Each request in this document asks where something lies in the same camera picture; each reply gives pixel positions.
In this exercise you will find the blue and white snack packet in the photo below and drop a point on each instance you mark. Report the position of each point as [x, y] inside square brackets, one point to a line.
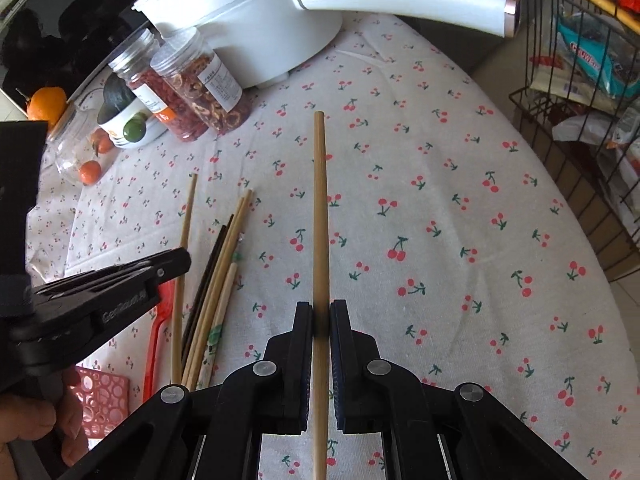
[595, 62]

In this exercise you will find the clear jar of dried slices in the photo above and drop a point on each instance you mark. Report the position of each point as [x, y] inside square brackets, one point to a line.
[200, 95]

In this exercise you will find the clear jar of red berries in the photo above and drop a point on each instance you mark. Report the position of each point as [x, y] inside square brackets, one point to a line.
[165, 105]

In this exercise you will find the clear jar holding tangerines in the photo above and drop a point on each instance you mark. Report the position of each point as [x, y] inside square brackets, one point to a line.
[70, 150]

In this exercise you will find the orange with stem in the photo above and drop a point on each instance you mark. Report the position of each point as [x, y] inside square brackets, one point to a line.
[46, 105]

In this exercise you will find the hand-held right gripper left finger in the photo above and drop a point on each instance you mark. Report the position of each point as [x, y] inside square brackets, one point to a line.
[305, 320]

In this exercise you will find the cherry print tablecloth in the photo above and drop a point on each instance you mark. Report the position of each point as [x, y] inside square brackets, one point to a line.
[425, 185]

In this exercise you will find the bundle of chopsticks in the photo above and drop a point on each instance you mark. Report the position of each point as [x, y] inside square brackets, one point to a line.
[242, 220]

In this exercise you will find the dark green avocado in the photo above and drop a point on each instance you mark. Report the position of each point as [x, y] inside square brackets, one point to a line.
[117, 97]

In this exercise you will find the dark brown chopstick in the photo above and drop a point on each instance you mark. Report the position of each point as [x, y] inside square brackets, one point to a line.
[226, 232]
[218, 241]

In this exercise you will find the pink circle-cutout holder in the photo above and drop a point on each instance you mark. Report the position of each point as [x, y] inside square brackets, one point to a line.
[107, 400]

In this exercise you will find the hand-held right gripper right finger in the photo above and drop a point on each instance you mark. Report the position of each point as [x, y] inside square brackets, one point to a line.
[339, 320]

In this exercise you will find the small tangerine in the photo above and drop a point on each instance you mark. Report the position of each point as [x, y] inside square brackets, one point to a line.
[91, 171]
[103, 141]

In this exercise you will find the red plastic spoon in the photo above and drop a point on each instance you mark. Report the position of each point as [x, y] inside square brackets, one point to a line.
[160, 330]

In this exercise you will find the person's left hand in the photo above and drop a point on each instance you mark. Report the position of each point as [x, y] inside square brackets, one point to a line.
[65, 425]

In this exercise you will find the white oven with black glass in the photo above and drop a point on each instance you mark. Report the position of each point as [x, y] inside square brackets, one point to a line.
[75, 20]

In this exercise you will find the green lime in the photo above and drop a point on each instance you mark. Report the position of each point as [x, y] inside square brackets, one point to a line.
[135, 128]

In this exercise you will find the pale chopstick with green print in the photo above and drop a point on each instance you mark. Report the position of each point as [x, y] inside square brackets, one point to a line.
[222, 305]

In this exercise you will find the white bowl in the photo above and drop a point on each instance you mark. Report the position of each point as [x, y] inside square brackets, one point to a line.
[114, 127]

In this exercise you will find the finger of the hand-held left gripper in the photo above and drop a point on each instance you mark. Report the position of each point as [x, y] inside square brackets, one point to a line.
[125, 275]
[100, 322]

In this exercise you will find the white plastic bag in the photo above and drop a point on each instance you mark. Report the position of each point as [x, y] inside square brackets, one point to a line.
[585, 130]

